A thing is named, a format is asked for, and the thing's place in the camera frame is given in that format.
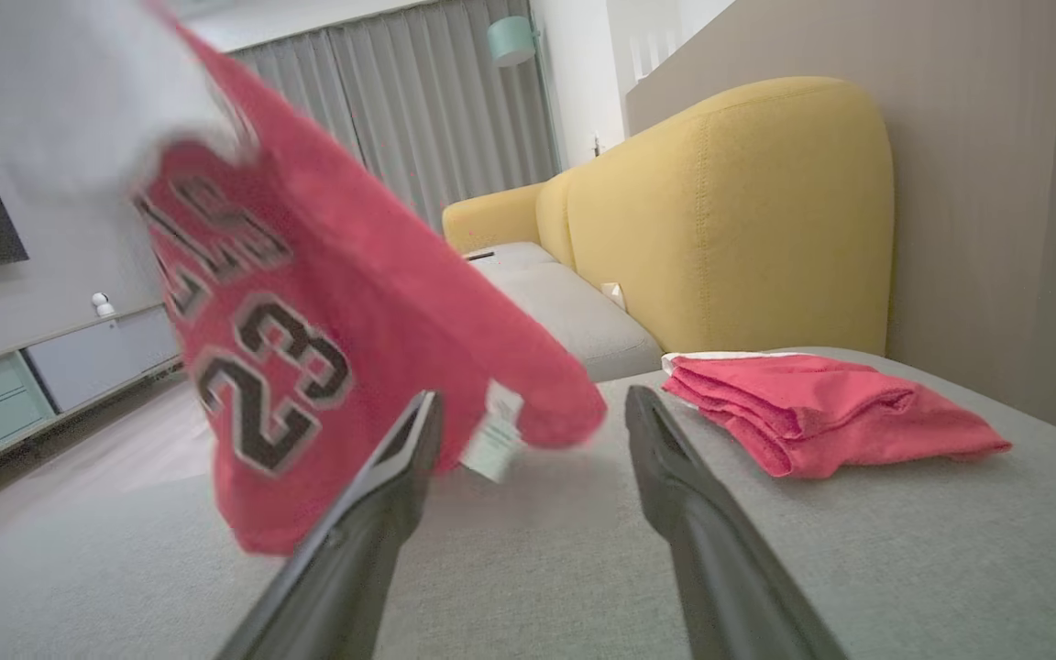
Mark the small white security camera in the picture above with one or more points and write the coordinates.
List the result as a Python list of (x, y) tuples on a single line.
[(103, 305)]

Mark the long low tv cabinet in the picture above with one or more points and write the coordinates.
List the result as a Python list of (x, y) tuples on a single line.
[(79, 367)]

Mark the grey cabinet door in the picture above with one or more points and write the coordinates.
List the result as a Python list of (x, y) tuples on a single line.
[(106, 357)]

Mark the grey pleated curtain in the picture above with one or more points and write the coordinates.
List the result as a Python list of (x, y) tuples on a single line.
[(436, 110)]

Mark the red jersey number 23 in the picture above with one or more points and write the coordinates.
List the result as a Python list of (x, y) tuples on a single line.
[(354, 275)]

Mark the yellow sofa armrest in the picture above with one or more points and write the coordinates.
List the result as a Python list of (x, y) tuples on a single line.
[(491, 215)]

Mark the mint green lamp shade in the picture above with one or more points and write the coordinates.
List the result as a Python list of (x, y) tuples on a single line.
[(511, 41)]

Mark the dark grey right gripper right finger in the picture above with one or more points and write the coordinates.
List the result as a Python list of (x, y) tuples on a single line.
[(711, 550)]

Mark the yellow sofa backrest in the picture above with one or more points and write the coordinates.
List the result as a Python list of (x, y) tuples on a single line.
[(748, 211)]

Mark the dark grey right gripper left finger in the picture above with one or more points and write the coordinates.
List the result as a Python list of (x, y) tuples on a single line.
[(372, 532)]

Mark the red shorts with white stripes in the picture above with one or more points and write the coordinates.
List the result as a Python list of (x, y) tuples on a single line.
[(812, 412)]

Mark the large grey sofa chaise cushion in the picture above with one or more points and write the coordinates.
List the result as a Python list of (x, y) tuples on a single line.
[(858, 550)]

